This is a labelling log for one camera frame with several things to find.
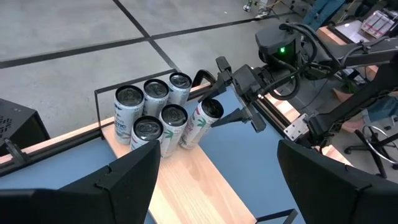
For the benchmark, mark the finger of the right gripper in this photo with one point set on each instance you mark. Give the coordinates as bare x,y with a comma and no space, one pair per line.
236,116
219,85

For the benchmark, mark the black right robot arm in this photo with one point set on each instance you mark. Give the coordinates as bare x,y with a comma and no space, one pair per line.
367,53

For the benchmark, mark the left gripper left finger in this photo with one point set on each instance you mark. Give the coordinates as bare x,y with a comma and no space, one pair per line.
93,205

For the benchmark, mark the white sheet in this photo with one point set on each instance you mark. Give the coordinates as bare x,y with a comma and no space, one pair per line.
351,31

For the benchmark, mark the pink striped box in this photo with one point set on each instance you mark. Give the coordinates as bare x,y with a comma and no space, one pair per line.
377,23

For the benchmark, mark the black arched bracket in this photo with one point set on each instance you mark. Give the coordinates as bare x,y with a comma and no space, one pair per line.
199,73

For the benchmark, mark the black computer tower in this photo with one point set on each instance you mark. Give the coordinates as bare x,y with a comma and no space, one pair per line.
21,124

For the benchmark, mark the white metal bracket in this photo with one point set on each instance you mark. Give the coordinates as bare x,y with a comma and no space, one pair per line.
294,128

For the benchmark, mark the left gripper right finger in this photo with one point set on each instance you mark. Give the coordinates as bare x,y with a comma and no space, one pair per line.
342,202

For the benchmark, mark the wooden desk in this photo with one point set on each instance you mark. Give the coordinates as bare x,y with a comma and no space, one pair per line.
325,32

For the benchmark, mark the wooden shelf black metal frame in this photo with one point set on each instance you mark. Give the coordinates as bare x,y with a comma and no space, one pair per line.
192,186

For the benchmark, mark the blue table mat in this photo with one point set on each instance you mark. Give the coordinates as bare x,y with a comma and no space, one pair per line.
248,161

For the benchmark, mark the white Celsius Arctic can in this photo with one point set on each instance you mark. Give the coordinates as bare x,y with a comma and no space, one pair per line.
126,115

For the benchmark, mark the black chair base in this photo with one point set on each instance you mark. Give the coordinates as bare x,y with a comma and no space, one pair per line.
365,146

